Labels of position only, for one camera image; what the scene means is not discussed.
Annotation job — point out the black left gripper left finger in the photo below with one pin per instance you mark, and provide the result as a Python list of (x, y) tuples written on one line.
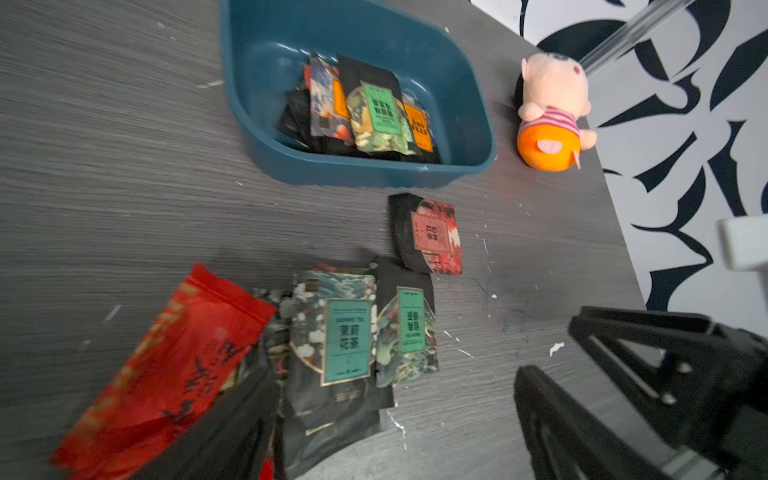
[(230, 441)]

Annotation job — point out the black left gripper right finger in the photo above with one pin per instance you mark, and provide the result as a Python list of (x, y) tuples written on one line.
[(699, 384)]

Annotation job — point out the light green label tea bag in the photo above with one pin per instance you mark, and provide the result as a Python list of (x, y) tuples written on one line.
[(376, 110)]

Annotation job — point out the orange label blue tea bag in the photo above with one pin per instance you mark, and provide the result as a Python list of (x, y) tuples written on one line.
[(329, 117)]

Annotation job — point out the teal label tea bag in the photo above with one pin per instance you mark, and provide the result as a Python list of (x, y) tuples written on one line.
[(321, 345)]

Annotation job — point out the shiny red foil tea bag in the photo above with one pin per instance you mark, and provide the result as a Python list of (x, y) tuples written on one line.
[(170, 381)]

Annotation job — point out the pink label red tea bag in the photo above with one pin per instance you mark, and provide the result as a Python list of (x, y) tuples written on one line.
[(425, 234)]

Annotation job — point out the teal plastic storage box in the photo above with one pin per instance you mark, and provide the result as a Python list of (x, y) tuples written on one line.
[(265, 48)]

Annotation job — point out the pink plush doll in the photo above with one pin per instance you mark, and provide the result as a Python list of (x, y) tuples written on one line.
[(555, 97)]

